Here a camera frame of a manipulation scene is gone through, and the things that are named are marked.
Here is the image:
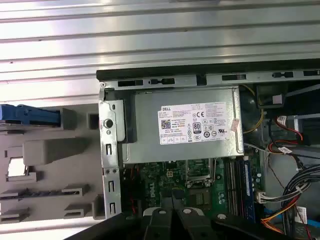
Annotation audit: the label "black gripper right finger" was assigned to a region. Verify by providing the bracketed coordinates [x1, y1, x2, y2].
[174, 191, 291, 240]

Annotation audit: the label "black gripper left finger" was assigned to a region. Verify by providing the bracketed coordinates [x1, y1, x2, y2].
[71, 189, 174, 240]

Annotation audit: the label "hard disk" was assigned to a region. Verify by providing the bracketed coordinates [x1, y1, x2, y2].
[0, 104, 63, 130]

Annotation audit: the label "CPU socket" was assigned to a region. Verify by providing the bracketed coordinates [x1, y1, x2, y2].
[187, 187, 213, 209]

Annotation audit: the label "metal socket cover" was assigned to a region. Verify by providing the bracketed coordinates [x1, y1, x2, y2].
[185, 158, 219, 186]

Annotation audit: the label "green motherboard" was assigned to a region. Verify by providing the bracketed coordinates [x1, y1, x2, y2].
[121, 156, 263, 219]

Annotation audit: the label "RAM slot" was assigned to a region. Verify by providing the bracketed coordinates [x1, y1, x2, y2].
[232, 156, 242, 216]
[223, 156, 232, 217]
[227, 156, 236, 217]

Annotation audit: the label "installed RAM stick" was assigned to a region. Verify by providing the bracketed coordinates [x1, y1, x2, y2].
[241, 157, 257, 222]

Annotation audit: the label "black open PC case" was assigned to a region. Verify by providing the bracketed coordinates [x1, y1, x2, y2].
[96, 57, 320, 240]

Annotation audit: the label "grey power supply unit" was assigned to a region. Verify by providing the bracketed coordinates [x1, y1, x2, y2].
[123, 86, 245, 165]

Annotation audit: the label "spare RAM stick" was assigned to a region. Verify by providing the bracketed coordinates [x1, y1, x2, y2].
[14, 190, 64, 198]

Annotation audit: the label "grey parts rack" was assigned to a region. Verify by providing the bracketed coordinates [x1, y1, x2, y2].
[0, 107, 106, 223]

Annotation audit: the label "silver CPU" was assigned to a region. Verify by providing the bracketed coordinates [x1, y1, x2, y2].
[8, 157, 27, 177]

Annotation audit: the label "orange SATA wire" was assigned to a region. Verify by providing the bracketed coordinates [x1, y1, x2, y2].
[260, 199, 301, 232]

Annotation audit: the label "yellow black power wires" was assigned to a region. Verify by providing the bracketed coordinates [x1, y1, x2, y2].
[240, 84, 266, 135]

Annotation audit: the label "red yellow drive power wire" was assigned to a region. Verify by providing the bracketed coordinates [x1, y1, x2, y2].
[267, 115, 305, 157]

